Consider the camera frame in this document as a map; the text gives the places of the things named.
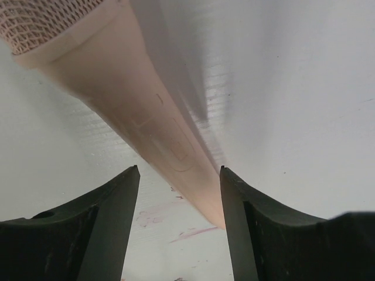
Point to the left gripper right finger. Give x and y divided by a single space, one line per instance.
271 241

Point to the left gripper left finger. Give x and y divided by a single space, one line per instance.
83 239

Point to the beige microphone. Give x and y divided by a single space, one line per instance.
96 51

